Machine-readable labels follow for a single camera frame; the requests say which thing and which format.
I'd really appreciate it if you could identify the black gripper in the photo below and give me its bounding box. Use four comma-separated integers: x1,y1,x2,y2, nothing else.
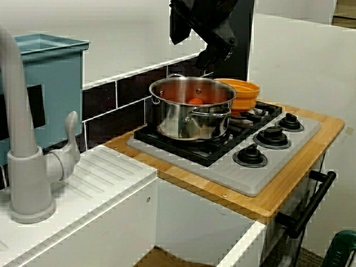
195,29,238,70

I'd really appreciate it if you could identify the orange plastic pot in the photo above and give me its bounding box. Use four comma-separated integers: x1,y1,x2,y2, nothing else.
214,78,261,117

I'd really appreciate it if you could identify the stainless steel pot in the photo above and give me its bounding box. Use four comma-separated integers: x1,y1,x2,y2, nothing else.
149,73,238,141

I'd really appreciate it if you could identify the black stove knob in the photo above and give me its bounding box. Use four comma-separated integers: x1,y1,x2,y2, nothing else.
253,125,292,148
233,144,268,168
275,112,305,132

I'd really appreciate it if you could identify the grey stove top plate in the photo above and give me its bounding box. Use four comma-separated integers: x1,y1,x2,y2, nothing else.
126,104,322,197

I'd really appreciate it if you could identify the black burner grate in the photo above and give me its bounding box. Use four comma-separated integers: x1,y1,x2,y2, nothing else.
230,100,284,126
133,119,256,167

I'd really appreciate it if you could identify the dark tile backsplash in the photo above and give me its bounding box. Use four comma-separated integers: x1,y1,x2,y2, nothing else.
0,57,215,190

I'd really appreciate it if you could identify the wooden countertop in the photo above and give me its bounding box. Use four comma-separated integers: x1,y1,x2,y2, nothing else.
102,100,345,217

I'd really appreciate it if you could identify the white sink unit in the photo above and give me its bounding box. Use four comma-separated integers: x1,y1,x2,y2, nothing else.
0,144,266,267

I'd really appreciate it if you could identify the white oven door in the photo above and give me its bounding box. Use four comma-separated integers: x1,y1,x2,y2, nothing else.
263,150,334,267

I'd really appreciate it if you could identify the teal plastic bin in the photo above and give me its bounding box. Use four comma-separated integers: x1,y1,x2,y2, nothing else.
0,33,91,167

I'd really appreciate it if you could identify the grey toy faucet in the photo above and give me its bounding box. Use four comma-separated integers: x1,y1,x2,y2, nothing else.
0,26,81,225

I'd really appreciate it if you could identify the dark green plastic object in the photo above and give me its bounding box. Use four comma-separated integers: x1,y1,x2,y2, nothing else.
324,230,356,267

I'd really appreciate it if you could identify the black oven door handle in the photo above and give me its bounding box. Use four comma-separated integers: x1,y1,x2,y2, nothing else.
275,170,337,239

